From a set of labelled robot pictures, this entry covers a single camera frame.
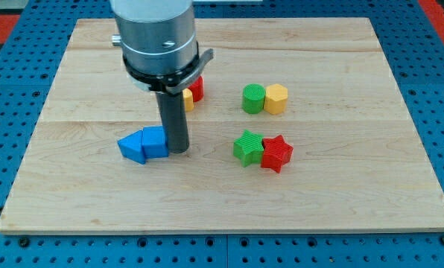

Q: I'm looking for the blue cube block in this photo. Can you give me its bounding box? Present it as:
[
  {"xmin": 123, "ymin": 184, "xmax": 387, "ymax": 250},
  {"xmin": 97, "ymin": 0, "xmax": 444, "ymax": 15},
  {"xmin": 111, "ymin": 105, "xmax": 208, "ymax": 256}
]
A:
[{"xmin": 142, "ymin": 126, "xmax": 169, "ymax": 159}]

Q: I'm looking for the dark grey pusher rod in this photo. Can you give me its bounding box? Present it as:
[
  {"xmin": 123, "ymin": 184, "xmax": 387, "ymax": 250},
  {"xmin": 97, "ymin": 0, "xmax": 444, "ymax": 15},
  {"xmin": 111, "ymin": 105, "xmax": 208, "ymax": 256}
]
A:
[{"xmin": 156, "ymin": 92, "xmax": 189, "ymax": 153}]

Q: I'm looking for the yellow hexagon block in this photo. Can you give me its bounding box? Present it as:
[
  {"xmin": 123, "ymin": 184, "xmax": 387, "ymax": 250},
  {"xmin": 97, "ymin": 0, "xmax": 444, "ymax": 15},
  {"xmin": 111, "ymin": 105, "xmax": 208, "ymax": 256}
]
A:
[{"xmin": 264, "ymin": 84, "xmax": 288, "ymax": 115}]

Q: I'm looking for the red block behind rod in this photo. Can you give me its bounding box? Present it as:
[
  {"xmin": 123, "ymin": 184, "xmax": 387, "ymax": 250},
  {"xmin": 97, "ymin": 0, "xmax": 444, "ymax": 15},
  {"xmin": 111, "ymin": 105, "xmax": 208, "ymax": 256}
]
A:
[{"xmin": 188, "ymin": 76, "xmax": 204, "ymax": 102}]

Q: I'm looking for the blue triangle block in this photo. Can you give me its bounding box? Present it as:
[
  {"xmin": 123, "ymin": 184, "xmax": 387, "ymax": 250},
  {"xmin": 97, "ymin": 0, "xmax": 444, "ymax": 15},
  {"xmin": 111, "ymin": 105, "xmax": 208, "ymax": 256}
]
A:
[{"xmin": 117, "ymin": 130, "xmax": 146, "ymax": 165}]

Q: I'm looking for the green circle block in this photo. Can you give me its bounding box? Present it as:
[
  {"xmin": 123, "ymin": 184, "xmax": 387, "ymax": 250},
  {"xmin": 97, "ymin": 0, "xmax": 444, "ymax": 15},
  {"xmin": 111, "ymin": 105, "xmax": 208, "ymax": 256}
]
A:
[{"xmin": 242, "ymin": 83, "xmax": 265, "ymax": 114}]

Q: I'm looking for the yellow block behind rod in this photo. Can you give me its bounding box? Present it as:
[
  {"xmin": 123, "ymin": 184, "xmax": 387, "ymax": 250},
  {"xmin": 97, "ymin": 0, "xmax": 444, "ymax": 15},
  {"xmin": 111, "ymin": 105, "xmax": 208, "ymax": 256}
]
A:
[{"xmin": 183, "ymin": 89, "xmax": 194, "ymax": 112}]

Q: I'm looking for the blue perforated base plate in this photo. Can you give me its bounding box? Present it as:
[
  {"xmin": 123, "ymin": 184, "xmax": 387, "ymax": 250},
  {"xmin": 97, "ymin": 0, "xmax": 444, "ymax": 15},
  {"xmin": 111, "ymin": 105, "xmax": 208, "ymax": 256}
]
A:
[{"xmin": 0, "ymin": 1, "xmax": 444, "ymax": 267}]

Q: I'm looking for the green star block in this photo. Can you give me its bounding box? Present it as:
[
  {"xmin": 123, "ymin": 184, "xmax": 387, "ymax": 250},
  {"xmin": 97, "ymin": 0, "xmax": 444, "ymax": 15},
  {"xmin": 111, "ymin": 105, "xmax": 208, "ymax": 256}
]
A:
[{"xmin": 232, "ymin": 130, "xmax": 264, "ymax": 168}]

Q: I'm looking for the wooden board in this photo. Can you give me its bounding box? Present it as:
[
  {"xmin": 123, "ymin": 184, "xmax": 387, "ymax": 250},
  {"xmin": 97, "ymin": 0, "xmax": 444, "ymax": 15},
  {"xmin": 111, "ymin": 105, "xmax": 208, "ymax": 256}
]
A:
[{"xmin": 0, "ymin": 18, "xmax": 444, "ymax": 235}]

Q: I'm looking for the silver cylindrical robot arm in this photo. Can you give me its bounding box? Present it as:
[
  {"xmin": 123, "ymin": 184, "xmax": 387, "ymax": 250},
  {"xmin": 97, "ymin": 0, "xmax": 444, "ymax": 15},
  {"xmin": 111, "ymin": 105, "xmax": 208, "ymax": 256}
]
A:
[{"xmin": 110, "ymin": 0, "xmax": 214, "ymax": 95}]

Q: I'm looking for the red star block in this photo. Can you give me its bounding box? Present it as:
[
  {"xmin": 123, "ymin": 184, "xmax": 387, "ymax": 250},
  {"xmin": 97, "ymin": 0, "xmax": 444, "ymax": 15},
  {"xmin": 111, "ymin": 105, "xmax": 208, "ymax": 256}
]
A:
[{"xmin": 261, "ymin": 135, "xmax": 294, "ymax": 173}]

